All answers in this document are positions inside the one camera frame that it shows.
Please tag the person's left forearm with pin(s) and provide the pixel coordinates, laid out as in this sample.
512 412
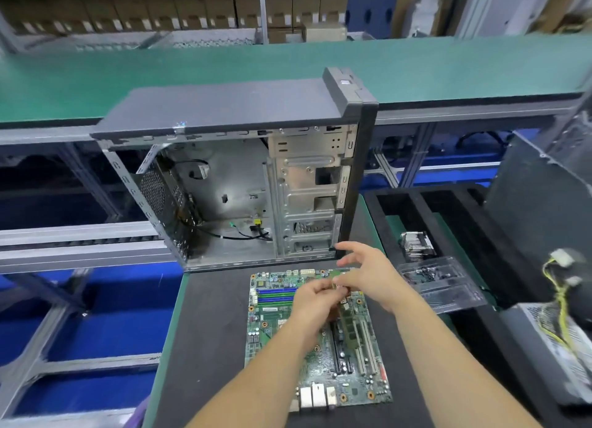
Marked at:
259 381

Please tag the person's right hand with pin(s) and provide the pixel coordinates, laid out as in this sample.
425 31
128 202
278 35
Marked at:
375 271

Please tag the person's right forearm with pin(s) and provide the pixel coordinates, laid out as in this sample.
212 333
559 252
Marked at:
462 368

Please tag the grey power supply unit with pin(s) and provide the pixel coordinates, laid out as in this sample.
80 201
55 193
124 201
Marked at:
546 349

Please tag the stack of cardboard boxes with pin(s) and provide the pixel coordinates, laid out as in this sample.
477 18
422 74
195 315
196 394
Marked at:
166 2

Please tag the green conveyor belt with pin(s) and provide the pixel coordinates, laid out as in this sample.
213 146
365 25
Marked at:
185 76

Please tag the green motherboard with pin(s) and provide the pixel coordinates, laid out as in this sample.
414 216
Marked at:
277 326

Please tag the person's left hand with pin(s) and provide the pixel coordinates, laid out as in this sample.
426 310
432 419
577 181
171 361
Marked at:
317 305

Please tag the black CPU cooler fan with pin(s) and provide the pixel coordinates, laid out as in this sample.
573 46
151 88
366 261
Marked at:
417 246

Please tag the grey metal computer case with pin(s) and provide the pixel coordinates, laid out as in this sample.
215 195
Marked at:
222 104

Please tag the clear plastic screw tray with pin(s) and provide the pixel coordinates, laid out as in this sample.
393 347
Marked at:
444 284

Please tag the grey flat metal rail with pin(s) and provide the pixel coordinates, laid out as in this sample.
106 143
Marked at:
83 247

